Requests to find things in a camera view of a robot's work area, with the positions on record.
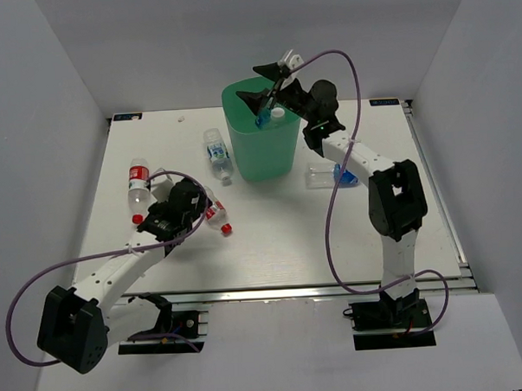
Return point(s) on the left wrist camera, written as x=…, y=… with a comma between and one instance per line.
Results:
x=160, y=185

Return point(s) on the clear bottle blue label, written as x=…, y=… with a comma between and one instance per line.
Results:
x=325, y=175

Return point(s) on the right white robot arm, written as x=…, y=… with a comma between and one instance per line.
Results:
x=397, y=203

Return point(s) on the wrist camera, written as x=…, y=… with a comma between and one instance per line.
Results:
x=288, y=63
x=160, y=185

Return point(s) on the aluminium frame rail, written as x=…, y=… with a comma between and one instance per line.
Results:
x=466, y=284

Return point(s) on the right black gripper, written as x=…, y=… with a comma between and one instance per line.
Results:
x=253, y=100

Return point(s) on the bottle green blue label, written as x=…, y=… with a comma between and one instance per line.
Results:
x=220, y=162

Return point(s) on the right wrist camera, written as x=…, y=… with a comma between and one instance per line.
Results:
x=288, y=63

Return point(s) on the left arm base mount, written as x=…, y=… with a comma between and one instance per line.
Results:
x=176, y=331

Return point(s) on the crushed bottle red label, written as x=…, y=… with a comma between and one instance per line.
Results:
x=216, y=214

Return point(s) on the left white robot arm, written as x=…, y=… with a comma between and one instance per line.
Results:
x=80, y=323

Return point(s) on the crushed bottle blue label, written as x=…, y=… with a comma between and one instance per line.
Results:
x=262, y=119

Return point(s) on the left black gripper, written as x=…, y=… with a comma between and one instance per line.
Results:
x=199, y=209

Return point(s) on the green plastic bin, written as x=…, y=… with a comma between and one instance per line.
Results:
x=260, y=154

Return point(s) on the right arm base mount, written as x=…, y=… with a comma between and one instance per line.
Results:
x=374, y=328

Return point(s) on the bottle red label upright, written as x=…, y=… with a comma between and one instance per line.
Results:
x=138, y=193

